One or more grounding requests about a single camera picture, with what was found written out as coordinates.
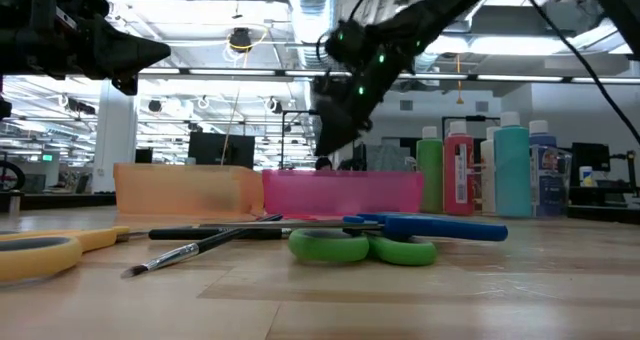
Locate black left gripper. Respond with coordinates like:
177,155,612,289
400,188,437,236
29,0,172,95

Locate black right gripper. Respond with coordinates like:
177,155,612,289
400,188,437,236
312,74,374,157

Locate green paint bottle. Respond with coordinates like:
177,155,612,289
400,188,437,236
415,125,445,215

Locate red paint bottle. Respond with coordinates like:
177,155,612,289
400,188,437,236
443,120,476,217

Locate blue-handled scissors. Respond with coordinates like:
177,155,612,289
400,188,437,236
198,211,510,243

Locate white paint bottle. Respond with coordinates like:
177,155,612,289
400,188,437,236
479,125,497,215

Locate teal paint bottle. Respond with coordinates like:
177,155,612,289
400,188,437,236
493,111,532,219

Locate thin black paintbrush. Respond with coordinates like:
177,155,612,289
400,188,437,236
120,213,284,280

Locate dark blue paint bottle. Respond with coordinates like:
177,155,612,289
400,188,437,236
528,119,559,219

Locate yellow-handled scissors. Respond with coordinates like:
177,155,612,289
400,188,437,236
0,225,164,285

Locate black monitor on arm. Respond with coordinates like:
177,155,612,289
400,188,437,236
570,141,612,187

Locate pink-red translucent plastic tray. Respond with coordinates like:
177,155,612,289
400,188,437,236
261,168,425,220

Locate large black monitor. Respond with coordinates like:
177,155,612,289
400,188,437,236
187,131,257,170

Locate orange translucent plastic tray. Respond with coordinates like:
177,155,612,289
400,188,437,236
113,162,265,220

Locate black marker pen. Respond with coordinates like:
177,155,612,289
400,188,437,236
147,227,292,242

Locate clear plastic container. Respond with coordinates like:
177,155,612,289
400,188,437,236
409,144,574,220

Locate white and yellow cup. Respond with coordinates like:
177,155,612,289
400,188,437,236
578,165,597,189

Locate black neighbour rig frame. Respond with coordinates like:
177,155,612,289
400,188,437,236
441,114,501,141
279,108,358,172

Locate red-handled scissors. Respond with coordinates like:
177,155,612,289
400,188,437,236
269,212,351,223

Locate black hanging cable reel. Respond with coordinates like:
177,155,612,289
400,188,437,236
227,26,257,55

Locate silver ventilation duct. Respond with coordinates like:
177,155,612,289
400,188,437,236
284,0,344,169

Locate green-handled scissors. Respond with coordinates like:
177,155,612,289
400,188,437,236
287,228,439,268

